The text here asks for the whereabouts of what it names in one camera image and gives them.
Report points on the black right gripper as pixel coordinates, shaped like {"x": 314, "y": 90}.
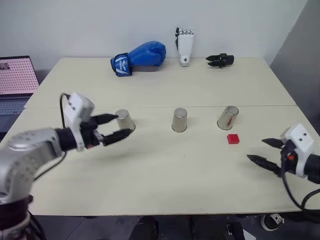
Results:
{"x": 288, "y": 156}

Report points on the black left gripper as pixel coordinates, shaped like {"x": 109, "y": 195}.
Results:
{"x": 91, "y": 136}

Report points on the dark fabric robot shoulder cover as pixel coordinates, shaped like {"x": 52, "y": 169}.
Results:
{"x": 12, "y": 220}

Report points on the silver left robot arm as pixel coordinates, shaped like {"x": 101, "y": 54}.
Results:
{"x": 25, "y": 150}

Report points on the steel cup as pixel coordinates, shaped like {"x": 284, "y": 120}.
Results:
{"x": 179, "y": 122}
{"x": 226, "y": 118}
{"x": 124, "y": 122}

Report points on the red block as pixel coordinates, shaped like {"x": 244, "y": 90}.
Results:
{"x": 233, "y": 139}

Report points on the black and white sneaker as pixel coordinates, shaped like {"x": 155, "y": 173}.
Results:
{"x": 271, "y": 222}

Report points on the blue boxing glove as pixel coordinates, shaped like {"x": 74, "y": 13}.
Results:
{"x": 147, "y": 53}

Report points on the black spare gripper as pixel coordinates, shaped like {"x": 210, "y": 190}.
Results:
{"x": 225, "y": 60}

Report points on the dark rounded shape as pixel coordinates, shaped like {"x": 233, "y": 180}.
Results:
{"x": 147, "y": 228}

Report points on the grey laptop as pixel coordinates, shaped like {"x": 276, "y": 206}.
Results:
{"x": 17, "y": 75}

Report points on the white robotic hand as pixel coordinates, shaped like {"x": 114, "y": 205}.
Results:
{"x": 185, "y": 45}

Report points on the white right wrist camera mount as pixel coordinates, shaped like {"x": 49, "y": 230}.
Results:
{"x": 300, "y": 140}

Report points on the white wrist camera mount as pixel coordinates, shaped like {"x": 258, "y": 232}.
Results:
{"x": 77, "y": 112}
{"x": 300, "y": 140}

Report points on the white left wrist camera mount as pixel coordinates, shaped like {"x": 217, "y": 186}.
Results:
{"x": 77, "y": 112}

